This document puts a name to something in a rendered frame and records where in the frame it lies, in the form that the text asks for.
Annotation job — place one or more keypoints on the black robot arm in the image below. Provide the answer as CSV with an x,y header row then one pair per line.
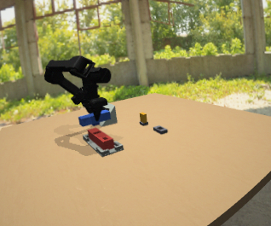
x,y
76,67

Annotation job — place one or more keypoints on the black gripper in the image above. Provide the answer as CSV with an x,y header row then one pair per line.
x,y
93,103

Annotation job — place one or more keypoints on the yellow rectangular block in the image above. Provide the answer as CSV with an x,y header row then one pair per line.
x,y
143,117

